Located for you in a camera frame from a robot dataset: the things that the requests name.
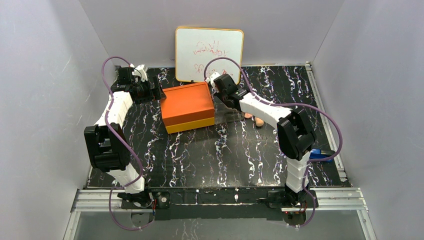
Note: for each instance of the blue stapler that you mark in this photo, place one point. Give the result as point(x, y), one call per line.
point(318, 154)

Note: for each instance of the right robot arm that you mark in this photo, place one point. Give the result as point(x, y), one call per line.
point(295, 133)

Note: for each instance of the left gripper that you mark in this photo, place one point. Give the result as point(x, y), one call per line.
point(156, 93)

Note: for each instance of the yellow-framed whiteboard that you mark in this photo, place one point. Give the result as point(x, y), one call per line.
point(200, 52)

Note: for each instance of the small round pink puff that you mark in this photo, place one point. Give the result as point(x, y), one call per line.
point(247, 115)

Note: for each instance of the beige gourd makeup sponge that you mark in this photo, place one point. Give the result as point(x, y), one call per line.
point(258, 122)

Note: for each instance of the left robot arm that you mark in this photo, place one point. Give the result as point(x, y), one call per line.
point(107, 147)

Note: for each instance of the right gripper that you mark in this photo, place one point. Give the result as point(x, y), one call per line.
point(219, 99)

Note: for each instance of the orange drawer organizer box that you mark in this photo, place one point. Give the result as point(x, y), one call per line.
point(187, 107)

